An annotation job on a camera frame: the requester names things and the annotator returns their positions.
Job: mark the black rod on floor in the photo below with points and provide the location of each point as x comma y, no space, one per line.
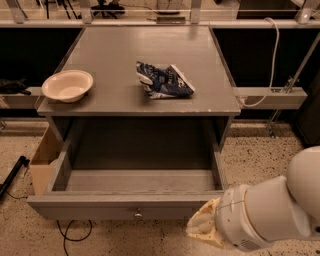
21,162

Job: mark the cardboard box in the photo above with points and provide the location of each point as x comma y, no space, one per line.
41,164

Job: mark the blue white chip bag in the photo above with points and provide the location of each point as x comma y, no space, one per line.
163,83

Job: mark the grey top drawer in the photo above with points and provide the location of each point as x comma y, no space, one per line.
133,168

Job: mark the covered gripper body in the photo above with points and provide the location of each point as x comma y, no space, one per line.
233,216

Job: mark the white plastic bowl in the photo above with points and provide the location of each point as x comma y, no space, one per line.
67,86

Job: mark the black cloth object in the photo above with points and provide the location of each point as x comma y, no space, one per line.
8,86

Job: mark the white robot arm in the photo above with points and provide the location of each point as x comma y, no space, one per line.
251,218

